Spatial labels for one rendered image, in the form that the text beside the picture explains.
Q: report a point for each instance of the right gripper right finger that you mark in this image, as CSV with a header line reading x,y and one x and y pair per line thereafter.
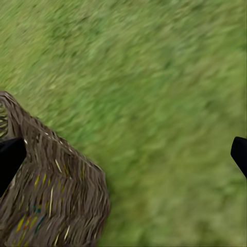
x,y
239,153

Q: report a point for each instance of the wicker basket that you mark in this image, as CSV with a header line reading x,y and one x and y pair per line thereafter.
x,y
58,197

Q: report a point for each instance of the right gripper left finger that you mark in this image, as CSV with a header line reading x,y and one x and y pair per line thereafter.
x,y
12,154

